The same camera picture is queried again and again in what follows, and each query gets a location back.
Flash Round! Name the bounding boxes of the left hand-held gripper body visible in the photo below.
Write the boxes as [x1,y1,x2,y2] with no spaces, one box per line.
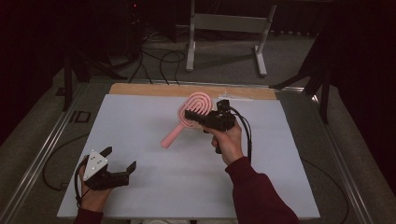
[83,149,130,191]

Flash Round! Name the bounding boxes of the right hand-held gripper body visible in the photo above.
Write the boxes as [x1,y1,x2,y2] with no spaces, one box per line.
[204,92,253,132]

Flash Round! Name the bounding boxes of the pink hairbrush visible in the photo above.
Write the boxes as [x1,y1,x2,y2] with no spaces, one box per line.
[160,91,216,149]

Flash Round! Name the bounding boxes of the person's right hand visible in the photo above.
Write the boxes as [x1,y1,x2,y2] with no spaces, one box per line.
[205,123,245,166]

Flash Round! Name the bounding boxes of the person's left hand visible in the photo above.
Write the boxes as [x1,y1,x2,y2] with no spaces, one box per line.
[78,164,114,213]

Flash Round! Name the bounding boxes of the white table mat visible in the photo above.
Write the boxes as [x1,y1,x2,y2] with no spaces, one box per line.
[56,93,321,220]

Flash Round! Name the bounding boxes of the black stand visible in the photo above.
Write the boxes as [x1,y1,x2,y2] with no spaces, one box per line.
[269,31,332,124]
[63,49,129,112]

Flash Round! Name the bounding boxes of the grey metal stand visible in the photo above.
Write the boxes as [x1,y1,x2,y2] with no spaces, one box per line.
[185,0,277,77]

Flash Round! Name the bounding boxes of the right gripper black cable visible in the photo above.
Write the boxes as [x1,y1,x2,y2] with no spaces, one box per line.
[228,106,350,224]

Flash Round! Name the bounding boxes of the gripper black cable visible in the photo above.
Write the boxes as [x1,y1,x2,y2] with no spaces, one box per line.
[228,106,350,224]
[42,133,91,209]

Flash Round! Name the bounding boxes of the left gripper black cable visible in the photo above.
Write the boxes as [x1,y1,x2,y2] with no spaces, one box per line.
[42,133,91,209]

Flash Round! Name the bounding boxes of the aluminium floor rail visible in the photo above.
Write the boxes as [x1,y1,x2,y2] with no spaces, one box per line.
[0,83,89,224]
[311,92,373,224]

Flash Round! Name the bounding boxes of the black floor cables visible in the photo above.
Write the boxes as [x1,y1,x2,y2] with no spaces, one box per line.
[128,29,187,86]

